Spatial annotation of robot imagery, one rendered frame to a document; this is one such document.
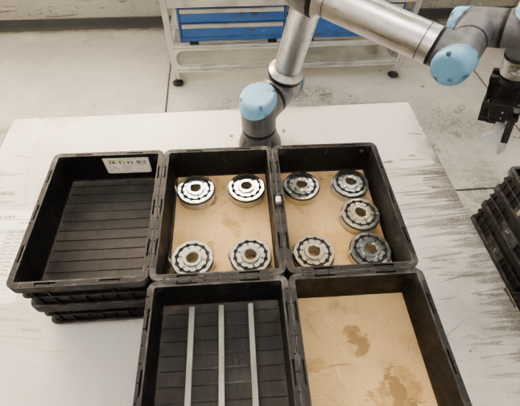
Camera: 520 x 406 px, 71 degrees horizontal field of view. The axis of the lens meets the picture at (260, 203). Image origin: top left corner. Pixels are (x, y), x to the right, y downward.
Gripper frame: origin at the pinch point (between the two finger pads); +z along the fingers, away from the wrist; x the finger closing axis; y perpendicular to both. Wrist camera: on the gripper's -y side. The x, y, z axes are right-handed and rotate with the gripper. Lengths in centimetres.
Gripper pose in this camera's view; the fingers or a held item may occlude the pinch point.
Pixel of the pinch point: (505, 142)
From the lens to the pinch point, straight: 114.5
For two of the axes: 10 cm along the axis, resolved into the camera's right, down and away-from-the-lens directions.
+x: -5.3, 7.3, -4.4
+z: 2.3, 6.2, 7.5
